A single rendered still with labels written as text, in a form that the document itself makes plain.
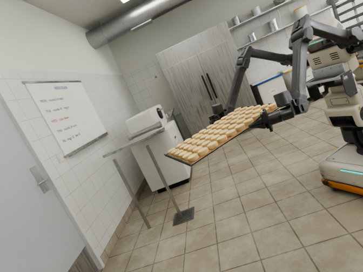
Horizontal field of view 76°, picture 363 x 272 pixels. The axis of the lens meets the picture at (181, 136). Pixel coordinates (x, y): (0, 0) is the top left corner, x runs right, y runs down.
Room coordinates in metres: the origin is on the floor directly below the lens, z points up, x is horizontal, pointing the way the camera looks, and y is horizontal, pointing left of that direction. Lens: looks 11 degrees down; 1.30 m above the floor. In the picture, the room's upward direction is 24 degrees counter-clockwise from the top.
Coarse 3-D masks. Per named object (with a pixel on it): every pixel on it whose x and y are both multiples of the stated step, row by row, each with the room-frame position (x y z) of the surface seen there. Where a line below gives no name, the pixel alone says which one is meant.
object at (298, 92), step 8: (304, 32) 1.13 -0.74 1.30; (312, 32) 1.13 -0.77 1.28; (296, 40) 1.15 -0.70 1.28; (304, 40) 1.13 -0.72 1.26; (288, 48) 1.20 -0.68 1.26; (296, 48) 1.14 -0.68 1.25; (304, 48) 1.12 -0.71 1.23; (296, 56) 1.12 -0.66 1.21; (304, 56) 1.11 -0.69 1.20; (296, 64) 1.10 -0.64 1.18; (304, 64) 1.10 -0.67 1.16; (296, 72) 1.09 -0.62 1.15; (304, 72) 1.08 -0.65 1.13; (296, 80) 1.07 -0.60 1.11; (304, 80) 1.07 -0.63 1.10; (296, 88) 1.06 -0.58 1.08; (304, 88) 1.06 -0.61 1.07; (296, 96) 1.04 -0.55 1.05; (304, 96) 1.03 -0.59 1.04; (296, 104) 1.02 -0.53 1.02; (304, 112) 1.00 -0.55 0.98
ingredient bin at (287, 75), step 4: (288, 68) 4.77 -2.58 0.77; (280, 72) 4.83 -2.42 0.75; (284, 72) 4.69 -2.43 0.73; (288, 72) 4.45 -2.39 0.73; (308, 72) 4.36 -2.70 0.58; (284, 76) 4.72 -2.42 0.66; (288, 76) 4.49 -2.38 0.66; (308, 76) 4.36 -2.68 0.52; (312, 76) 4.36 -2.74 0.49; (284, 80) 4.80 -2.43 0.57; (288, 80) 4.57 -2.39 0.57; (288, 84) 4.63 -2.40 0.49; (288, 88) 4.70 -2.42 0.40; (320, 88) 4.35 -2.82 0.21; (320, 92) 4.36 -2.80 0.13; (308, 96) 4.38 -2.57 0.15
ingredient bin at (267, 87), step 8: (264, 80) 4.75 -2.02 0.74; (272, 80) 4.47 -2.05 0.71; (280, 80) 4.46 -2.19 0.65; (256, 88) 4.60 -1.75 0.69; (264, 88) 4.50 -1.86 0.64; (272, 88) 4.48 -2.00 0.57; (280, 88) 4.46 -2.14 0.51; (256, 96) 4.82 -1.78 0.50; (264, 96) 4.50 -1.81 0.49; (272, 96) 4.49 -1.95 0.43
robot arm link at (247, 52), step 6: (246, 48) 1.62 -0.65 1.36; (252, 48) 1.61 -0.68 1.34; (240, 54) 1.65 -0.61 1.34; (246, 54) 1.59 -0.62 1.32; (252, 54) 1.61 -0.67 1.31; (258, 54) 1.63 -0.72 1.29; (264, 54) 1.64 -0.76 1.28; (270, 54) 1.65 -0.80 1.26; (276, 54) 1.67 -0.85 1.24; (282, 54) 1.68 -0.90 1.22; (240, 60) 1.61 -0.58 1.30; (276, 60) 1.68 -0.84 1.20; (282, 60) 1.68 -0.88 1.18; (288, 60) 1.66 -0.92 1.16
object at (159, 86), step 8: (152, 80) 5.43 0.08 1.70; (160, 80) 5.40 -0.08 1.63; (152, 88) 5.44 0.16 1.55; (160, 88) 5.42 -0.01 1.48; (168, 88) 5.39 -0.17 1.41; (160, 96) 5.43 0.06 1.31; (168, 96) 5.40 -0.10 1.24; (160, 104) 5.44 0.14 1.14; (168, 104) 5.42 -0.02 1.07; (176, 104) 5.39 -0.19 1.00; (176, 112) 5.40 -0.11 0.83
